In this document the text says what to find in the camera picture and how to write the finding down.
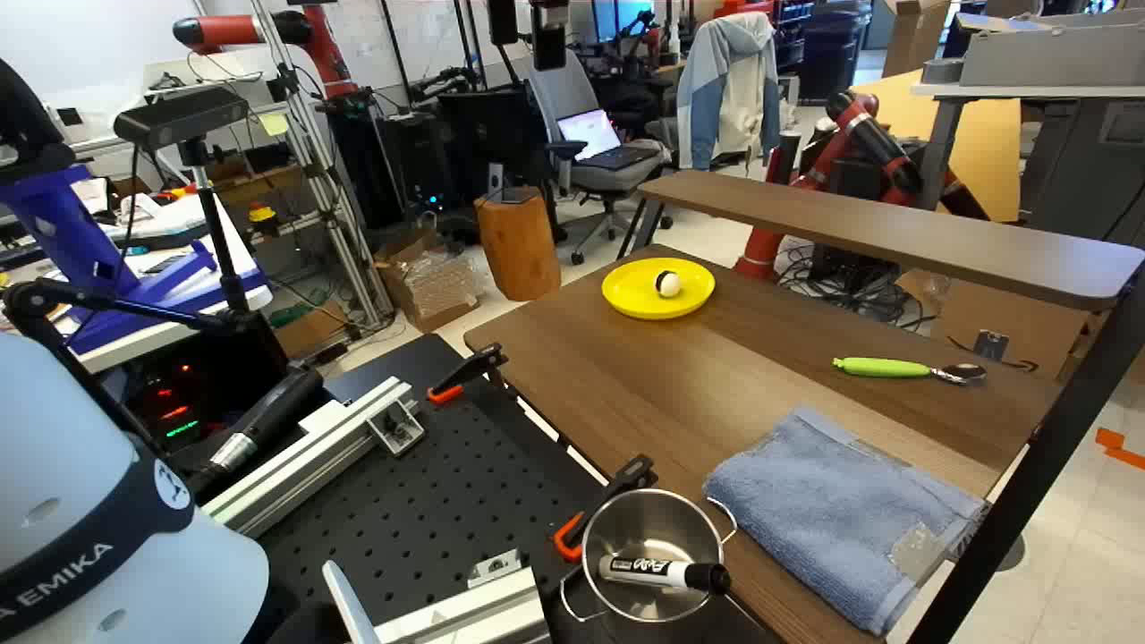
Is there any red robot arm link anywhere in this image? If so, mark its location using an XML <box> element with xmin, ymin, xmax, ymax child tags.
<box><xmin>173</xmin><ymin>0</ymin><xmax>360</xmax><ymax>102</ymax></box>

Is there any yellow plastic plate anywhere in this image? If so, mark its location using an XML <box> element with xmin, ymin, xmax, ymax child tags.
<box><xmin>599</xmin><ymin>256</ymin><xmax>723</xmax><ymax>321</ymax></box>

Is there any brown wooden stump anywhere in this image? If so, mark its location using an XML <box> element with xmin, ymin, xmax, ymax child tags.
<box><xmin>473</xmin><ymin>186</ymin><xmax>566</xmax><ymax>306</ymax></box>

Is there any small orange black clamp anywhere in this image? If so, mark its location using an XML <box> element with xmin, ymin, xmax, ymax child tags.
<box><xmin>422</xmin><ymin>344</ymin><xmax>512</xmax><ymax>411</ymax></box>

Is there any open cardboard box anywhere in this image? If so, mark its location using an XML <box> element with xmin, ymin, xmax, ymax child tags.
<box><xmin>373</xmin><ymin>228</ymin><xmax>487</xmax><ymax>336</ymax></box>

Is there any grey office chair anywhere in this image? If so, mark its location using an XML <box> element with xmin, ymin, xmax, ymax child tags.
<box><xmin>522</xmin><ymin>51</ymin><xmax>677</xmax><ymax>266</ymax></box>

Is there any open laptop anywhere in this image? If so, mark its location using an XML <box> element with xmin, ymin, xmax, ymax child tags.
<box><xmin>550</xmin><ymin>103</ymin><xmax>660</xmax><ymax>177</ymax></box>

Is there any black computer monitor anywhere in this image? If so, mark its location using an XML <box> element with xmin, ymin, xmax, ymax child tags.
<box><xmin>433</xmin><ymin>88</ymin><xmax>550</xmax><ymax>220</ymax></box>

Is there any black perforated breadboard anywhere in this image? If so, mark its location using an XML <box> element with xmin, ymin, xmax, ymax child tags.
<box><xmin>255</xmin><ymin>334</ymin><xmax>779</xmax><ymax>644</ymax></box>

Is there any large orange black clamp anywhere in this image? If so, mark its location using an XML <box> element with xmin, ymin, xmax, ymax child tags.
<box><xmin>547</xmin><ymin>452</ymin><xmax>663</xmax><ymax>566</ymax></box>

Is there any silver metal pot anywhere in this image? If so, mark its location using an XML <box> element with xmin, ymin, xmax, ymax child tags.
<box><xmin>555</xmin><ymin>482</ymin><xmax>742</xmax><ymax>630</ymax></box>

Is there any black and white marker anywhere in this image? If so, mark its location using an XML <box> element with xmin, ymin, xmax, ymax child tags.
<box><xmin>603</xmin><ymin>547</ymin><xmax>732</xmax><ymax>599</ymax></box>

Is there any blue and white jacket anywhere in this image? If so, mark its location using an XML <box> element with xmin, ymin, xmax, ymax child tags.
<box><xmin>673</xmin><ymin>10</ymin><xmax>785</xmax><ymax>177</ymax></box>

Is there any black cylinder with silver tip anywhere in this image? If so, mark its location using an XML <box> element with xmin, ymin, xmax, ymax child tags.
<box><xmin>206</xmin><ymin>370</ymin><xmax>327</xmax><ymax>479</ymax></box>

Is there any blue folded towel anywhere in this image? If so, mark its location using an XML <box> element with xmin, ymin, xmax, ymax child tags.
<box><xmin>698</xmin><ymin>407</ymin><xmax>991</xmax><ymax>640</ymax></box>

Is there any red and black robot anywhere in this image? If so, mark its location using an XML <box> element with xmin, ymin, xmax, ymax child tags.
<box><xmin>730</xmin><ymin>88</ymin><xmax>925</xmax><ymax>283</ymax></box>

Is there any brown wooden shelf board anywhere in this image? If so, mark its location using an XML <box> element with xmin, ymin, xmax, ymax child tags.
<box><xmin>636</xmin><ymin>169</ymin><xmax>1145</xmax><ymax>316</ymax></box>

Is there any black box with red lights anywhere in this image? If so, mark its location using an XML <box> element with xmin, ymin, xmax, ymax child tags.
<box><xmin>119</xmin><ymin>316</ymin><xmax>297</xmax><ymax>460</ymax></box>

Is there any yellow wooden board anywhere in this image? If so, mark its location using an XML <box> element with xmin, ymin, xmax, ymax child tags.
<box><xmin>881</xmin><ymin>68</ymin><xmax>1027</xmax><ymax>227</ymax></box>

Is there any blue and white machine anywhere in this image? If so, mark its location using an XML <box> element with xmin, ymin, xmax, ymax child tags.
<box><xmin>0</xmin><ymin>58</ymin><xmax>274</xmax><ymax>361</ymax></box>

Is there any grey standing desk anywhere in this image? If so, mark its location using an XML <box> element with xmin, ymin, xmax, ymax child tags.
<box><xmin>915</xmin><ymin>10</ymin><xmax>1145</xmax><ymax>243</ymax></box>

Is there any metal frame rack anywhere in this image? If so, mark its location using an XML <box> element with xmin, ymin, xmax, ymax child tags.
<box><xmin>243</xmin><ymin>0</ymin><xmax>397</xmax><ymax>336</ymax></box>

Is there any long aluminium extrusion rail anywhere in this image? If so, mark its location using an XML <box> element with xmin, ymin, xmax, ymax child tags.
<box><xmin>199</xmin><ymin>376</ymin><xmax>428</xmax><ymax>542</ymax></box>

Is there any short aluminium extrusion bracket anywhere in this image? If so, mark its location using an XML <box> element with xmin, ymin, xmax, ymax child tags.
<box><xmin>317</xmin><ymin>547</ymin><xmax>550</xmax><ymax>644</ymax></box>

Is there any black camera on stand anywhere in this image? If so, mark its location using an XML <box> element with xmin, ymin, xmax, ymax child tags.
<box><xmin>111</xmin><ymin>82</ymin><xmax>291</xmax><ymax>351</ymax></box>

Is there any black looped hose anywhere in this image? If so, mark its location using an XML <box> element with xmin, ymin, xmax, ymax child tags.
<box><xmin>0</xmin><ymin>281</ymin><xmax>236</xmax><ymax>339</ymax></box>

